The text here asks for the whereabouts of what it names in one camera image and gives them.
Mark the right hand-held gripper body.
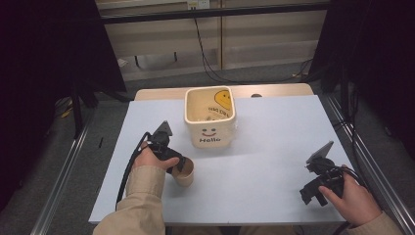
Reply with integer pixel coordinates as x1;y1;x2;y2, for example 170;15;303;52
304;140;347;198

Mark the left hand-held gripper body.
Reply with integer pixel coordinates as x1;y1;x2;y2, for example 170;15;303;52
146;120;185;163

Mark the brown paper cup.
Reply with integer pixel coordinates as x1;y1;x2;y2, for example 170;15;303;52
171;157;196;188

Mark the person's left hand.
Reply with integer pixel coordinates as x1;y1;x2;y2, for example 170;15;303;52
132;143;181;172

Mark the person's right hand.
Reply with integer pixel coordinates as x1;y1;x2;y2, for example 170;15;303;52
317;171;383;228

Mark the cream smiley face bin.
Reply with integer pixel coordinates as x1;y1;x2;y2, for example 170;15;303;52
183;85;237;150

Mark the black metal stand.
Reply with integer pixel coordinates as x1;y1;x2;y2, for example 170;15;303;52
69;76;84;140

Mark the black curtain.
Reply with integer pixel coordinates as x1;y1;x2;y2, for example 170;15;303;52
307;0;415;155
0;0;127;212

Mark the black horizontal bar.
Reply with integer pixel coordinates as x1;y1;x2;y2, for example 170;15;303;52
100;2;331;24

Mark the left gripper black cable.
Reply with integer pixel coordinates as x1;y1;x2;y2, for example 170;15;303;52
115;131;152;211

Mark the aluminium floor rail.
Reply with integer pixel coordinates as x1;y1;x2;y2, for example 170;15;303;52
29;114;94;235
322;92;415;234

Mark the black wall cable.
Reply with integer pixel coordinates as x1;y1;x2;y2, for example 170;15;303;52
193;16;315;84

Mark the white wall socket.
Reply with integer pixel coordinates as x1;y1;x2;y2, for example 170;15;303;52
187;0;211;11

